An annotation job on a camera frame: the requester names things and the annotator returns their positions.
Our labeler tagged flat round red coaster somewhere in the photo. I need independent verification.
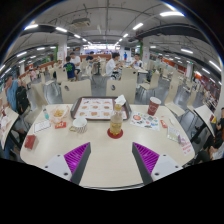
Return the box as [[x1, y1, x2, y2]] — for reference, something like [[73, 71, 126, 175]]
[[106, 127, 124, 140]]

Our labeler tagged red sauce packet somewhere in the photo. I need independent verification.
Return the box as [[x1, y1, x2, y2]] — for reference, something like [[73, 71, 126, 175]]
[[54, 121, 68, 130]]

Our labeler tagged red paper cup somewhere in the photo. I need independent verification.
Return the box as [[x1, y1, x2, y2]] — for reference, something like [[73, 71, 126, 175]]
[[147, 96, 162, 117]]

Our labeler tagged clear plastic packet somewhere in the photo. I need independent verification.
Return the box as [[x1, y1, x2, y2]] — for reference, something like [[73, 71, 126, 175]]
[[166, 125, 182, 144]]

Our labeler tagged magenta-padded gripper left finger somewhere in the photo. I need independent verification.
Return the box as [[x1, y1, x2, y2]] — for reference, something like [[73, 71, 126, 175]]
[[42, 141, 92, 186]]

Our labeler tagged beige chair with round hole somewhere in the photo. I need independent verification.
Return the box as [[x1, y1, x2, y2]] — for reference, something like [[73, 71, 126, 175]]
[[60, 78, 93, 104], [105, 78, 137, 105]]

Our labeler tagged white patterned mug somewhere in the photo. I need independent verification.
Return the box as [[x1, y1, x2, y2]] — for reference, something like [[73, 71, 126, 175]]
[[69, 116, 89, 135]]

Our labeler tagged clear bottle with yellow cap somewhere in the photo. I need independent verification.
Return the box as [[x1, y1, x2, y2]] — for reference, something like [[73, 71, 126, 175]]
[[109, 103, 124, 136]]

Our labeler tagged ceiling air conditioning unit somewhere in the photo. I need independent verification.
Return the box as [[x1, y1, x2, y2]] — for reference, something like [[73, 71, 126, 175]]
[[70, 17, 92, 28]]

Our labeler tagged white printed card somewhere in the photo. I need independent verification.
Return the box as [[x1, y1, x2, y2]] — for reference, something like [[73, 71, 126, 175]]
[[33, 119, 52, 134]]

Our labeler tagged group of beige chairs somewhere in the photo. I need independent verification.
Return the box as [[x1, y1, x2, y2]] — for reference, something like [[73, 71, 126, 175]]
[[19, 58, 211, 121]]

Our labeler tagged group of ceiling strip lights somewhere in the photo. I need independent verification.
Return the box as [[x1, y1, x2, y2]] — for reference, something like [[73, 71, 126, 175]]
[[0, 9, 224, 84]]

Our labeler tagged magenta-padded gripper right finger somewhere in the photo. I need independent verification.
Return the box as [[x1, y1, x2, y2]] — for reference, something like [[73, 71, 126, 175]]
[[131, 142, 183, 186]]

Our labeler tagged small teal bottle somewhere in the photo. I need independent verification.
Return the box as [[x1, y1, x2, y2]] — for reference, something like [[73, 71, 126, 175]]
[[41, 105, 50, 120]]

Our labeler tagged colourful sticker sheet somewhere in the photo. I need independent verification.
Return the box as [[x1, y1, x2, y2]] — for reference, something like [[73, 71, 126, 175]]
[[129, 111, 161, 132]]

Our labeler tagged white paper napkin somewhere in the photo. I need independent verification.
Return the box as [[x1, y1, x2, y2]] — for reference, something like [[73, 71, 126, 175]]
[[114, 94, 127, 107]]

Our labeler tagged white leaflet with red print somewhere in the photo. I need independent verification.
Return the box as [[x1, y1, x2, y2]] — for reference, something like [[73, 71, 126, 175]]
[[180, 140, 194, 156]]

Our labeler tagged paper tray liner with food pictures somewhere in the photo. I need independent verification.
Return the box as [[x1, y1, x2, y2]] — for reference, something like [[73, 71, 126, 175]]
[[74, 97, 128, 120]]

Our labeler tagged person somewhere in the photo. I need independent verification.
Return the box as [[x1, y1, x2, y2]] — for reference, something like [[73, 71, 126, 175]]
[[3, 74, 32, 114], [63, 55, 77, 81], [194, 107, 224, 165], [85, 50, 95, 63], [69, 52, 82, 73], [129, 53, 144, 69], [105, 52, 122, 78], [29, 68, 38, 81]]

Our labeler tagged dark serving tray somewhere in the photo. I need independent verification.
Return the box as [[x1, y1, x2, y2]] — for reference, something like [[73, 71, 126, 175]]
[[69, 96, 132, 121]]

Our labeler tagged red box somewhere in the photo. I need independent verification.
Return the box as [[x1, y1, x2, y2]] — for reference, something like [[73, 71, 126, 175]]
[[23, 134, 38, 150]]

